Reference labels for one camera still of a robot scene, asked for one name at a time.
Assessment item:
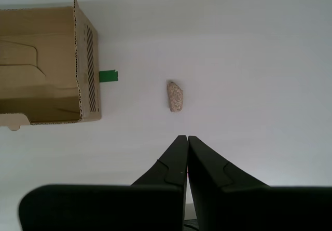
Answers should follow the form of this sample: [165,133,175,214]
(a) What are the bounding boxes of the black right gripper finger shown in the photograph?
[18,134,188,231]
[188,135,332,231]

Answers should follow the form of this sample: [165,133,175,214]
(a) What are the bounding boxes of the speckled pinkish granite rock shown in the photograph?
[166,80,184,113]

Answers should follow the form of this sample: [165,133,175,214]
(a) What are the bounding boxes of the brown cardboard box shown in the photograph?
[0,0,102,132]

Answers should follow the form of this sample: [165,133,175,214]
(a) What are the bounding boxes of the green tape strip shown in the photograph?
[99,70,119,83]

